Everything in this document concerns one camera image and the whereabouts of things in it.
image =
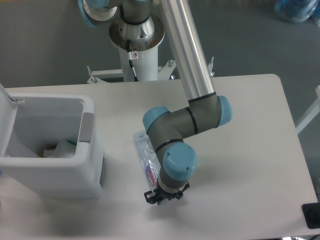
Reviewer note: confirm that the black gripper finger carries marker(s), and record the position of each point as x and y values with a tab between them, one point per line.
152	197
180	191

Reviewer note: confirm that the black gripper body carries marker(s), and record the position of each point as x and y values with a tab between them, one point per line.
166	192

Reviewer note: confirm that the crushed clear plastic bottle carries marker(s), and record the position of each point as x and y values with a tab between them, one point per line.
148	158

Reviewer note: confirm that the white plastic wrapper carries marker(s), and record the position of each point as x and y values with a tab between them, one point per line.
64	149

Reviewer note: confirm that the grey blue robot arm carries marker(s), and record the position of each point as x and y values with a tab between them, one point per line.
167	130

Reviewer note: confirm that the trash inside can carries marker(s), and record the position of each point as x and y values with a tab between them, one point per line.
46	151

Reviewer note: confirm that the white trash can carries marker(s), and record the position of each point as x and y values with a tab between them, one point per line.
30	121

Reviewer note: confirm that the black device at table edge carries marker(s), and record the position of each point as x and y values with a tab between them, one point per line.
311	212

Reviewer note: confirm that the blue plastic bag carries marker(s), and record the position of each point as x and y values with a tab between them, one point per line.
295	11

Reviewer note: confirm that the white pedestal base frame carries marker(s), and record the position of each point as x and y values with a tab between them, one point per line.
116	75

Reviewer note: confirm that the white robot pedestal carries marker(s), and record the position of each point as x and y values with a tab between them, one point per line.
138	47

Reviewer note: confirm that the white metal frame leg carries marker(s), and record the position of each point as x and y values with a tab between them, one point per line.
309	114

